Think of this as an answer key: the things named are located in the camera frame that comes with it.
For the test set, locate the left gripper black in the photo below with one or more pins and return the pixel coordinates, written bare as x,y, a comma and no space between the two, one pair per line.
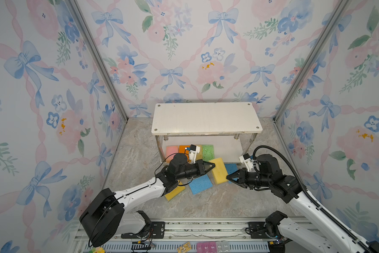
199,165

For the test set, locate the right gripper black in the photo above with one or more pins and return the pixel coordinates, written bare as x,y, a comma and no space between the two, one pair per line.
241,174

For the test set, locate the dark yellow sponge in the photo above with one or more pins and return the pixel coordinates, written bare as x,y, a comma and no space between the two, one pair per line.
219,172

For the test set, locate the yellow sponge bottom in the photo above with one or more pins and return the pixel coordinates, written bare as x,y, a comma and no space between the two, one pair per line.
199,153

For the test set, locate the green sponge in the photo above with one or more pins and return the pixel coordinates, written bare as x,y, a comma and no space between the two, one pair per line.
208,153

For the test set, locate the blue sponge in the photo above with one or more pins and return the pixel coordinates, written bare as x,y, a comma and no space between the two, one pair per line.
231,168
200,184

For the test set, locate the white two-tier shelf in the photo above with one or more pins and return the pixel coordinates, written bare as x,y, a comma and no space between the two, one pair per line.
230,127

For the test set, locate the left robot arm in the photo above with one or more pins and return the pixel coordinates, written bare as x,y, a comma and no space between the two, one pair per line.
109,213

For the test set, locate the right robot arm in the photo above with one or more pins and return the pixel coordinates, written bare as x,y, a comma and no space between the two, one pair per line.
292,191

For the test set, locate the blue sponge under pink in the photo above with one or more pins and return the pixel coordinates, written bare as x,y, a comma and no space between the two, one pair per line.
231,168

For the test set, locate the yellow sponge under orange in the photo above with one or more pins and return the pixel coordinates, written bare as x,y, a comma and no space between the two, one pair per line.
174,192

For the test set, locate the clear plastic box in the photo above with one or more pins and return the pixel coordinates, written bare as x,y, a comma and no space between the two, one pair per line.
223,246

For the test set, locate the pink plastic box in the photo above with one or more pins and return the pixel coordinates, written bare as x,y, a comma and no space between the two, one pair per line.
206,247

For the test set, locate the yellow patterned card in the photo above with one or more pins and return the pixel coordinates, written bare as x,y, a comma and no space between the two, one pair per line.
185,248

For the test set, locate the yellow green toy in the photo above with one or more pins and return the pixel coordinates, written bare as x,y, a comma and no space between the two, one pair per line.
97,250

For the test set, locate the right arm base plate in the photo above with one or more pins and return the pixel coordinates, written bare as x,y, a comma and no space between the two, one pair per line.
259,230

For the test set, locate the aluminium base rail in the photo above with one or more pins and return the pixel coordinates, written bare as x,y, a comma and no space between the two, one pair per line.
177,232

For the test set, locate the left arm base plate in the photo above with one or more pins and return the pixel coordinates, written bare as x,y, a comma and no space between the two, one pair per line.
155,230

